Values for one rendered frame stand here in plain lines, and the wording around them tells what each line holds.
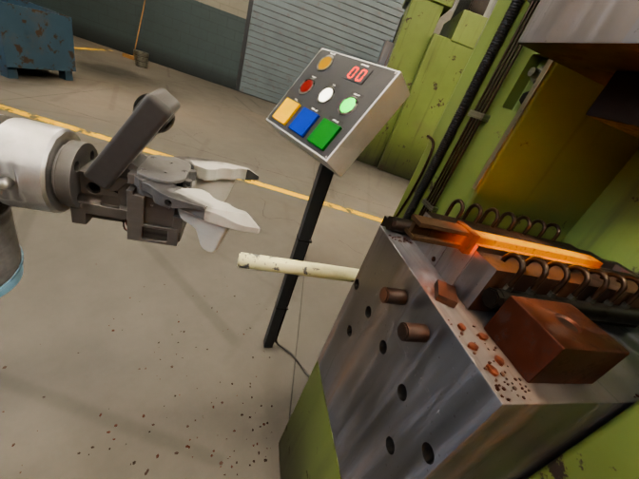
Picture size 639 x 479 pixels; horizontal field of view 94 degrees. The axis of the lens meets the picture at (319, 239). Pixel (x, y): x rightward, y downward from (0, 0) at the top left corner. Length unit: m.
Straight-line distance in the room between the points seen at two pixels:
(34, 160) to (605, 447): 0.73
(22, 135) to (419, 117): 5.00
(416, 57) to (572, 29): 4.73
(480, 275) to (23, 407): 1.34
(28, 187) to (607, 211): 1.05
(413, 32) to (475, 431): 5.07
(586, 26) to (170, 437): 1.36
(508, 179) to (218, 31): 8.22
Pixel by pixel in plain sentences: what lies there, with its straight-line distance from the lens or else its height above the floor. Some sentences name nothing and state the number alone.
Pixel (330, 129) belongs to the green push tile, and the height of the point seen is 1.03.
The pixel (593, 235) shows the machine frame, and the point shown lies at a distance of 0.99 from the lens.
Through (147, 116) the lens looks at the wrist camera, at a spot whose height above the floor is 1.07.
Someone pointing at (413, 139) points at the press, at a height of 0.63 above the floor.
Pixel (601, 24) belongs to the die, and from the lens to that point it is 0.53.
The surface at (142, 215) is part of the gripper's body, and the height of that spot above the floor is 0.96.
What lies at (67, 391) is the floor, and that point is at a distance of 1.41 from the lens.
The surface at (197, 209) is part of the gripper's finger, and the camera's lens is 0.32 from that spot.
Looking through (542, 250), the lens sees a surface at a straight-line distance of 0.63.
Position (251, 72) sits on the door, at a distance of 8.44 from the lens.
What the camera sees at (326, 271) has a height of 0.63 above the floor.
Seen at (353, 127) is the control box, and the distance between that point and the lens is 0.80.
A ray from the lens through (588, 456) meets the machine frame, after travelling 0.61.
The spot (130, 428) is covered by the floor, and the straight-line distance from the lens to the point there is 1.30.
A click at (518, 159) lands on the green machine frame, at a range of 0.78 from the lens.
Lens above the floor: 1.15
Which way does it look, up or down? 29 degrees down
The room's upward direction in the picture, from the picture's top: 20 degrees clockwise
